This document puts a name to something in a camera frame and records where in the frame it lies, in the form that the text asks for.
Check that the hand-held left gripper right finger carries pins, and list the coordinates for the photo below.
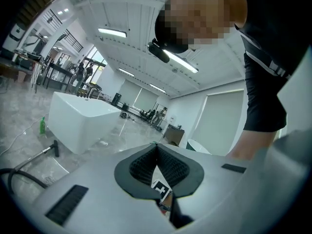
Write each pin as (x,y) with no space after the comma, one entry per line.
(174,168)

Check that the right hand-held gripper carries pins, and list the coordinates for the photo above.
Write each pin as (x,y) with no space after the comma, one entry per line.
(161,188)

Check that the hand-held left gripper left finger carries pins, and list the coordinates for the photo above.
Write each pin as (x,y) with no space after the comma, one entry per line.
(142,166)

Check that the green and white tub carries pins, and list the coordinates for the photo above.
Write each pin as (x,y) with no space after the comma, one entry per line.
(197,147)

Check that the brown cabinet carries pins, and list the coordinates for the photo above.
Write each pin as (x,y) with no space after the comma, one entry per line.
(175,135)

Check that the large white window blind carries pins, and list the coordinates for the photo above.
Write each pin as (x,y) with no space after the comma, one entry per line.
(219,123)

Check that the small white window blind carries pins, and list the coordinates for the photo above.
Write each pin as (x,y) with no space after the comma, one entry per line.
(146,101)
(129,92)

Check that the black floor appliance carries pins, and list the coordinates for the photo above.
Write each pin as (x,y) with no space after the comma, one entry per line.
(117,99)

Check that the white bathtub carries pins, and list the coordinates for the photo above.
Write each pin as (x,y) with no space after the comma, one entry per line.
(80,121)

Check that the long ceiling light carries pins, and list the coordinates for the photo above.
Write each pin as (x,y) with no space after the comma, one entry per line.
(157,88)
(126,72)
(112,32)
(181,61)

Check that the chrome bathtub faucet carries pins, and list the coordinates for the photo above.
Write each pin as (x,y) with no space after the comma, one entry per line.
(90,91)

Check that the green plastic bottle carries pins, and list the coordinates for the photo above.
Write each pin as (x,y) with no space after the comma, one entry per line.
(42,127)

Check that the person's black shirt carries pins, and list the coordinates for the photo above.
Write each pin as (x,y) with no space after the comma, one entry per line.
(265,82)

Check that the person's head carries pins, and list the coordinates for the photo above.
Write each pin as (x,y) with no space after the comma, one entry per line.
(195,18)

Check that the cluttered wooden table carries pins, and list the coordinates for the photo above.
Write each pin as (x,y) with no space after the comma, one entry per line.
(22,62)

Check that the black head-mounted camera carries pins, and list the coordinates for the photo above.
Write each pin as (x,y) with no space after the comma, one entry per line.
(158,52)

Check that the black frame table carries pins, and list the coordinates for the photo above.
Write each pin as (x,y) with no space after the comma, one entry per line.
(58,72)

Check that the white wall-mounted unit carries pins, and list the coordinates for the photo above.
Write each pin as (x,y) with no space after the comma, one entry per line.
(16,32)

